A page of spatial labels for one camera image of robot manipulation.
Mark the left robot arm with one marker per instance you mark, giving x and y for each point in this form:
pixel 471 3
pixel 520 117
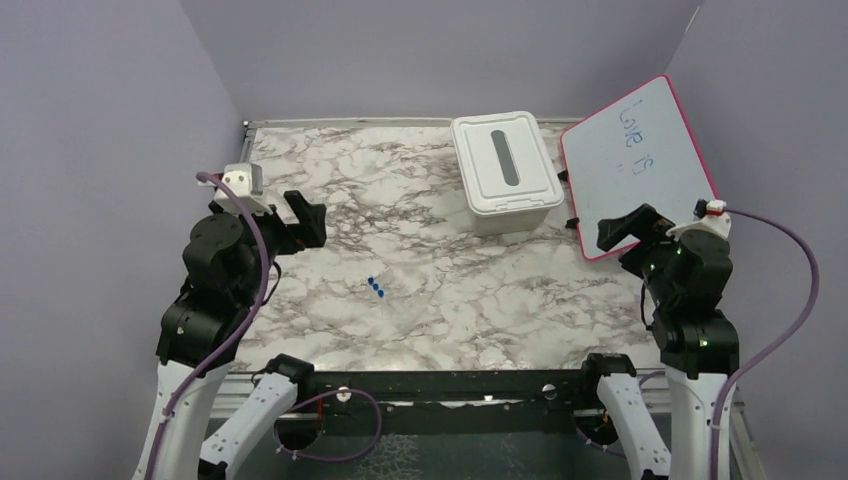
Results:
pixel 228 260

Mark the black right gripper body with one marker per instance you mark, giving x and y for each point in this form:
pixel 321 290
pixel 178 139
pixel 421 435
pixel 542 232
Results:
pixel 653 250

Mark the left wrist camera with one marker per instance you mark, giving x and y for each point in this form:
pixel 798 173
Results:
pixel 245 180

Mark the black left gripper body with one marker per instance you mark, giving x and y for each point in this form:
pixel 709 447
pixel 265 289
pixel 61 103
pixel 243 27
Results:
pixel 280 237

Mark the pink framed whiteboard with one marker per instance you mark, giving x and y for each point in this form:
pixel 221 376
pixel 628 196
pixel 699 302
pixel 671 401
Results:
pixel 637 150

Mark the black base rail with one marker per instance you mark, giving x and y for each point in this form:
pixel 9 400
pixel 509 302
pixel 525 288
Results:
pixel 447 402

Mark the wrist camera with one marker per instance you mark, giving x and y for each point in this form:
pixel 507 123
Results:
pixel 710 216
pixel 245 180

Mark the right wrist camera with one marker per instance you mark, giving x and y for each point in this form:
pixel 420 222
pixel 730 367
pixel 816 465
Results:
pixel 710 216

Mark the white plastic bin lid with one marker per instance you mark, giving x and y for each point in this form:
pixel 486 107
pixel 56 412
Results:
pixel 504 163

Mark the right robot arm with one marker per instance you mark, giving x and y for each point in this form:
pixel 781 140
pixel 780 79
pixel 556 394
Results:
pixel 684 269

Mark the beige plastic bin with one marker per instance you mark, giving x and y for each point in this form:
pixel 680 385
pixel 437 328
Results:
pixel 516 216

